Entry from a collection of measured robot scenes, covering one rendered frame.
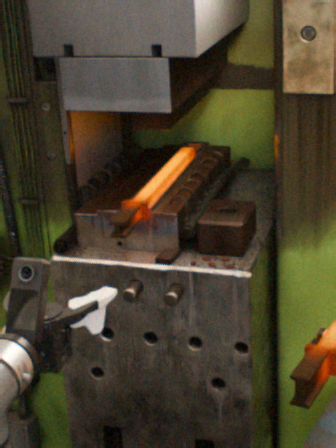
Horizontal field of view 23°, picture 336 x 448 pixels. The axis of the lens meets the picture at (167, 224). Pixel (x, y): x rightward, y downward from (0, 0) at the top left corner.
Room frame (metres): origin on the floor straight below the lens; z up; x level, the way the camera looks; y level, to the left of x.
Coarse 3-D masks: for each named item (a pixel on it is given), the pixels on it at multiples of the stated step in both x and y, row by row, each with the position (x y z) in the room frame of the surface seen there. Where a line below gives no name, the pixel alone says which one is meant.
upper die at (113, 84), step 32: (64, 64) 1.45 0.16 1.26; (96, 64) 1.44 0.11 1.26; (128, 64) 1.42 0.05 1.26; (160, 64) 1.40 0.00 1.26; (192, 64) 1.53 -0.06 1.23; (224, 64) 1.76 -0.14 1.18; (64, 96) 1.46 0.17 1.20; (96, 96) 1.44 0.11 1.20; (128, 96) 1.42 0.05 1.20; (160, 96) 1.40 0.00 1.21
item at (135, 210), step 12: (180, 156) 1.68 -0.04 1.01; (168, 168) 1.61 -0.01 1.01; (180, 168) 1.64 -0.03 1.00; (156, 180) 1.54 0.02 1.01; (168, 180) 1.56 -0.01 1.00; (144, 192) 1.47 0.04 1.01; (156, 192) 1.48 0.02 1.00; (132, 204) 1.40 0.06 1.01; (144, 204) 1.40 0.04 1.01; (120, 216) 1.35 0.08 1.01; (132, 216) 1.36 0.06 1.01; (144, 216) 1.40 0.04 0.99; (120, 228) 1.32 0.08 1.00; (132, 228) 1.35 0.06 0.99
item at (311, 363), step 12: (324, 336) 1.02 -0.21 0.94; (312, 348) 0.97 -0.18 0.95; (324, 348) 0.97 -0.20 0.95; (312, 360) 0.94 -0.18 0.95; (324, 360) 0.96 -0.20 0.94; (300, 372) 0.91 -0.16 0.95; (312, 372) 0.91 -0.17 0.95; (324, 372) 0.96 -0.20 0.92; (300, 384) 0.90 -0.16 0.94; (312, 384) 0.92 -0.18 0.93; (324, 384) 0.94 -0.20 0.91; (300, 396) 0.90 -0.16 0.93; (312, 396) 0.91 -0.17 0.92
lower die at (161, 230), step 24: (168, 144) 1.84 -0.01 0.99; (144, 168) 1.67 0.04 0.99; (192, 168) 1.65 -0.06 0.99; (120, 192) 1.53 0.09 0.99; (168, 192) 1.51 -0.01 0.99; (96, 216) 1.44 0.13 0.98; (168, 216) 1.40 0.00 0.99; (96, 240) 1.45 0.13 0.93; (120, 240) 1.43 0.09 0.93; (144, 240) 1.42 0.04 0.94; (168, 240) 1.40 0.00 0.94
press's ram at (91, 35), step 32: (32, 0) 1.47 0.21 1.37; (64, 0) 1.45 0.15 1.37; (96, 0) 1.43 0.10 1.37; (128, 0) 1.41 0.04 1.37; (160, 0) 1.40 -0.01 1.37; (192, 0) 1.38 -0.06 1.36; (224, 0) 1.57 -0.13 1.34; (32, 32) 1.47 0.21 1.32; (64, 32) 1.45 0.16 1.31; (96, 32) 1.43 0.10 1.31; (128, 32) 1.42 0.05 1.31; (160, 32) 1.40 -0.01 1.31; (192, 32) 1.38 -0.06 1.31; (224, 32) 1.56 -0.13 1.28
